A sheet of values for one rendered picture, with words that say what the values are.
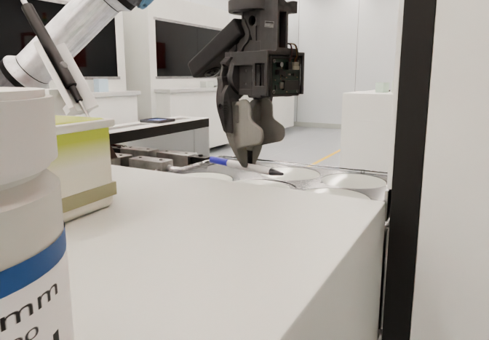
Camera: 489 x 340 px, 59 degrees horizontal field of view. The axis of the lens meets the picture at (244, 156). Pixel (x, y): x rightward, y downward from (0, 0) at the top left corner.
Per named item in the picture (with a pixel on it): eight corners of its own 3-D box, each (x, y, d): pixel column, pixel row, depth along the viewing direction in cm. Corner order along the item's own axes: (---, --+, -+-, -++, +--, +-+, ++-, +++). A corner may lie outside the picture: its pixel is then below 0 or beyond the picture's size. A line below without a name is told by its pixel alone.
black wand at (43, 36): (14, 2, 45) (20, -6, 45) (26, 4, 47) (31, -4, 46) (103, 163, 43) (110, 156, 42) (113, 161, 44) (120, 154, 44)
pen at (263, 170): (284, 169, 55) (213, 155, 64) (279, 170, 54) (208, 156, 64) (285, 177, 55) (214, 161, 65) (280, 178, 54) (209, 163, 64)
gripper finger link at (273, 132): (276, 171, 56) (275, 100, 54) (244, 164, 60) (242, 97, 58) (291, 167, 58) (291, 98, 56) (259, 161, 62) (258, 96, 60)
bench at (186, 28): (243, 145, 665) (243, 9, 628) (169, 166, 510) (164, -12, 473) (186, 140, 716) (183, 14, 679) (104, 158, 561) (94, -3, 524)
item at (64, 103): (105, 167, 47) (97, 41, 44) (76, 174, 43) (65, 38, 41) (66, 161, 50) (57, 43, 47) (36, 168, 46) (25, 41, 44)
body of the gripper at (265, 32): (264, 102, 50) (265, -8, 48) (215, 99, 56) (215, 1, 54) (305, 99, 55) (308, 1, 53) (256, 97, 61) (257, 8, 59)
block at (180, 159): (197, 166, 88) (197, 151, 88) (188, 169, 85) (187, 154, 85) (167, 162, 92) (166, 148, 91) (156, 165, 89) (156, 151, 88)
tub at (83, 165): (121, 204, 33) (116, 116, 32) (38, 237, 27) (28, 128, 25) (51, 194, 36) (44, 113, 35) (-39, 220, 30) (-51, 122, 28)
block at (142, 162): (173, 173, 81) (172, 158, 81) (161, 177, 78) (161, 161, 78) (141, 169, 85) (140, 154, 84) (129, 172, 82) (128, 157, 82)
